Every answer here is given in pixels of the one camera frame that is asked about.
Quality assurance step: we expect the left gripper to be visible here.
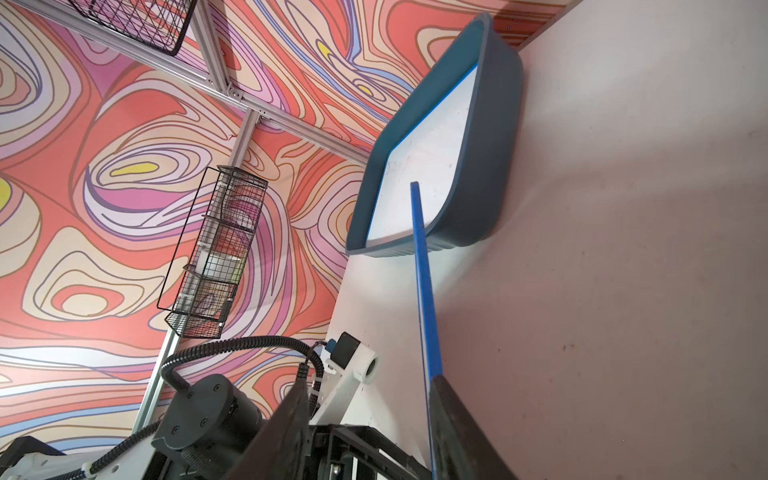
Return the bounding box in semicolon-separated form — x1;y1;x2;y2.
299;425;432;480

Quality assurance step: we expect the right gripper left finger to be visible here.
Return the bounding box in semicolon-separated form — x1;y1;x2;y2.
225;382;309;479

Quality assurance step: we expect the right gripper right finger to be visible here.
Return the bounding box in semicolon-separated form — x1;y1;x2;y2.
428;375;517;480

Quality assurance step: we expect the blue whiteboard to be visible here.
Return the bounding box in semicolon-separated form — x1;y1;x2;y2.
409;181;443;479
366;68;477;247

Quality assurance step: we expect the teal plastic storage box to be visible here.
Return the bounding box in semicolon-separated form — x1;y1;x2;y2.
345;13;524;257

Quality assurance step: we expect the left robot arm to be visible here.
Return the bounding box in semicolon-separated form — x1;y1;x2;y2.
1;334;432;479

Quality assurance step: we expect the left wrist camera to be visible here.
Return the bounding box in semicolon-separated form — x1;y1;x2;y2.
309;332;378;425

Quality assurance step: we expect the left wire basket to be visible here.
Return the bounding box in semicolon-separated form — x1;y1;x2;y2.
156;165;268;340

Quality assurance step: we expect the wire basket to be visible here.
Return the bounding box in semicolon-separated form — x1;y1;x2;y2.
68;0;197;56
156;165;268;340

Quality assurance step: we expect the back wire basket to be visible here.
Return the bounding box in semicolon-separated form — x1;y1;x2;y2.
68;0;197;56

